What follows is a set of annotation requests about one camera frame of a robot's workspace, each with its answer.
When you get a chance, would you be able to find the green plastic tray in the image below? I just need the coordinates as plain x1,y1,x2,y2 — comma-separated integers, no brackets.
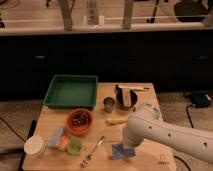
43,75,98,109

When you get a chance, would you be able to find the orange toy block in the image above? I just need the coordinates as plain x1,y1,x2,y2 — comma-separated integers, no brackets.
58,136,69,151

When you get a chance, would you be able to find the small metal cup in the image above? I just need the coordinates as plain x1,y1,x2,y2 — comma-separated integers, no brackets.
103,97,115,113

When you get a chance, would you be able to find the orange bowl with grapes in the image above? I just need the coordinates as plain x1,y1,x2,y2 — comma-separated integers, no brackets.
65,108,93,136

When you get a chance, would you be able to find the white remote on shelf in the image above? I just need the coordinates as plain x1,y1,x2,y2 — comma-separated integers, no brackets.
86,0,99,25

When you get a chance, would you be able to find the knife with wooden handle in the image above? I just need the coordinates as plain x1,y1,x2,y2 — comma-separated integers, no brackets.
115,84,149,91

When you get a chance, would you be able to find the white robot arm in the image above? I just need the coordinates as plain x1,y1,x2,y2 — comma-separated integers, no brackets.
122,103,213,164

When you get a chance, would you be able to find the dark blue floor device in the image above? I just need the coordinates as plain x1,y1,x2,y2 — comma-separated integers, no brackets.
185,91,211,108

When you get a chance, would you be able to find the metal fork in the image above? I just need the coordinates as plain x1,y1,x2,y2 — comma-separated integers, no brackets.
80,136,105,168

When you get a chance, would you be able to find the blue sponge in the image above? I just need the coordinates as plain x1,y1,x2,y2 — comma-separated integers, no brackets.
112,144,136,160

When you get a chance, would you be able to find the black cable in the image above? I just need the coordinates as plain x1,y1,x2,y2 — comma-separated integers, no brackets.
174,103,198,171

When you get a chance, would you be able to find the light blue cloth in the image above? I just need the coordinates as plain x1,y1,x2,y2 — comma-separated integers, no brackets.
47,126,64,148

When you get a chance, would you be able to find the dark brown bowl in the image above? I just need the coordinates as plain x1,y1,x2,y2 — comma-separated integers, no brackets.
116,89,137,110

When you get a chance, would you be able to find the small green cup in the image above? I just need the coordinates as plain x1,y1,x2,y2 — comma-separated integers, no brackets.
66,138,82,156

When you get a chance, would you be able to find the wooden block in bowl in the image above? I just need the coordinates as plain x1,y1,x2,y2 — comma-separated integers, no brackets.
122,88,131,107

